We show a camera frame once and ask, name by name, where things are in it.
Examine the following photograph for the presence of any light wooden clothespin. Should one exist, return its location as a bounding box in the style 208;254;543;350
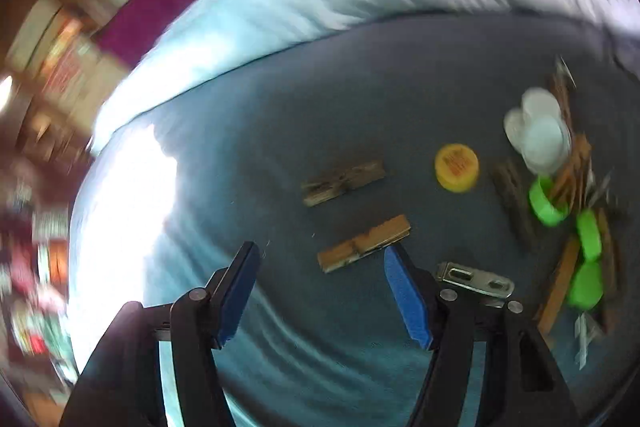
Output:
317;215;411;273

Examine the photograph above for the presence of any yellow bottle cap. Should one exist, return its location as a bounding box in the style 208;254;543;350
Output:
434;143;480;193

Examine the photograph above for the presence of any green bottle cap lower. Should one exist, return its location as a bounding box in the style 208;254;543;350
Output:
567;261;604;311

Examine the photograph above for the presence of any white plastic caps stack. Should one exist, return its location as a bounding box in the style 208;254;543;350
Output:
503;88;572;176

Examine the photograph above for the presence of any metal clip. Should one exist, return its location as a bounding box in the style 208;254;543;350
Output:
436;262;515;300

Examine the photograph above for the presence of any green bottle cap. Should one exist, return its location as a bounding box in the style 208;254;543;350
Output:
576;208;603;262
567;261;604;311
528;176;570;228

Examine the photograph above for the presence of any dark weathered wooden clothespin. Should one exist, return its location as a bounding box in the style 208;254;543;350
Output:
300;160;386;208

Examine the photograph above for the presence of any magenta cloth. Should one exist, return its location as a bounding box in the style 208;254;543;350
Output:
92;0;196;69

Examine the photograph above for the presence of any green bottle cap middle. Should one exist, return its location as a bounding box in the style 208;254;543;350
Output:
576;208;603;262

